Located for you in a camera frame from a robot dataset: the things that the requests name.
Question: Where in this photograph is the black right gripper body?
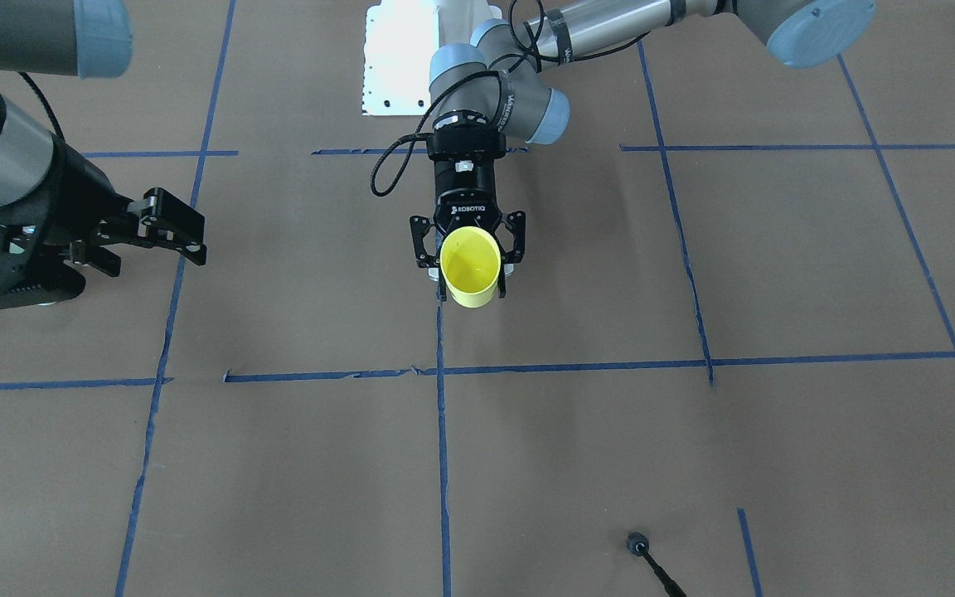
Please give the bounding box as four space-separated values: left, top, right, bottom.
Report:
33 141 132 262

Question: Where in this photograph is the yellow cup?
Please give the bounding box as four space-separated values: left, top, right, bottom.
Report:
439 226 502 308

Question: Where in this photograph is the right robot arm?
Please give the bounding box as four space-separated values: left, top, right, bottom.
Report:
0 1 207 292

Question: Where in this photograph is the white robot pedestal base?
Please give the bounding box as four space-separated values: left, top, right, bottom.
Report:
361 0 505 117

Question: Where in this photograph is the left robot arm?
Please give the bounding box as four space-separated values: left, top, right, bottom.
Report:
395 1 875 308

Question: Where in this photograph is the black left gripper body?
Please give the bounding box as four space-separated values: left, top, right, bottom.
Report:
427 112 507 235

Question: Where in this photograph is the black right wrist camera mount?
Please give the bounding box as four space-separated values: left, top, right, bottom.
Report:
0 199 86 310

